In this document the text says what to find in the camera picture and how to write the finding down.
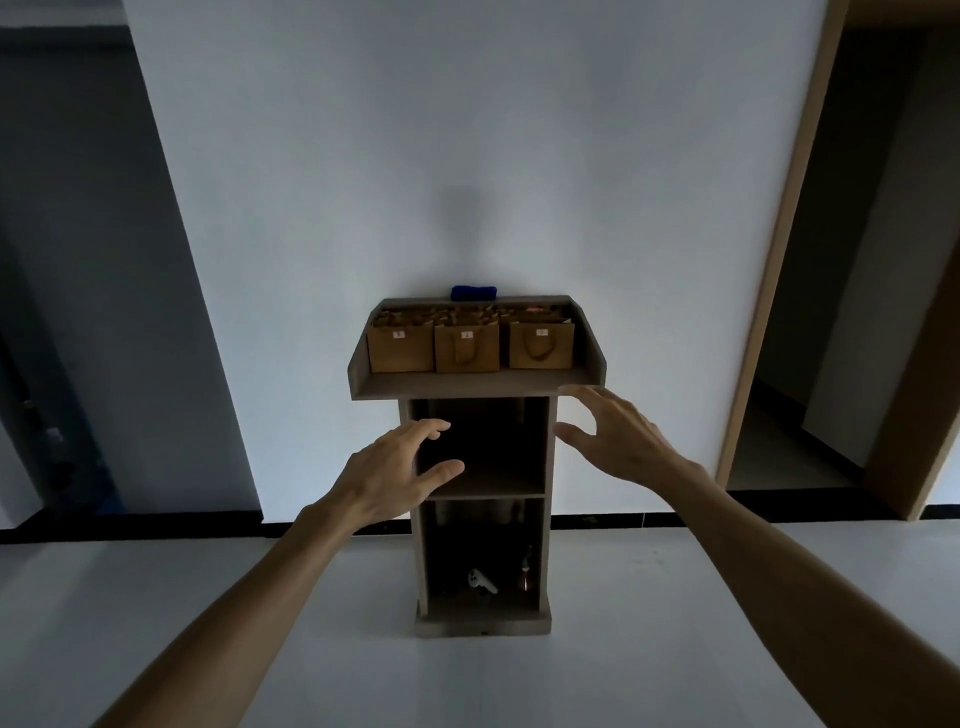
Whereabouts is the person's left forearm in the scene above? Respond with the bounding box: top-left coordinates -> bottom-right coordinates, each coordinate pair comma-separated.
93,501 -> 354,728

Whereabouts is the wooden door frame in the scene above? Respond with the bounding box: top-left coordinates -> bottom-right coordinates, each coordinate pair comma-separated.
714,0 -> 852,490

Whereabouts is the brown paper gift bag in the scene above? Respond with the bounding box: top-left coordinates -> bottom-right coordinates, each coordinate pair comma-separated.
366,309 -> 436,375
508,309 -> 576,371
432,310 -> 501,375

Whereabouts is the person's right forearm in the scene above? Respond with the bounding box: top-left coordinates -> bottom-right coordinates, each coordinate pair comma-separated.
667,463 -> 960,728

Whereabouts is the person's right hand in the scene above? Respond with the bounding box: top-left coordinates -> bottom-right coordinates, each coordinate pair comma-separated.
553,384 -> 706,493

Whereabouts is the grey wooden podium stand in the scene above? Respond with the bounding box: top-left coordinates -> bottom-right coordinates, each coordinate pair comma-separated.
347,294 -> 607,639

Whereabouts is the wooden door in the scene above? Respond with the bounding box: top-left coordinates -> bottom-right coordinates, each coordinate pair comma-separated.
862,240 -> 960,522

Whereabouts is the person's left hand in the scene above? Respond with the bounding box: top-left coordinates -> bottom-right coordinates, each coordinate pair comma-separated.
319,418 -> 466,535

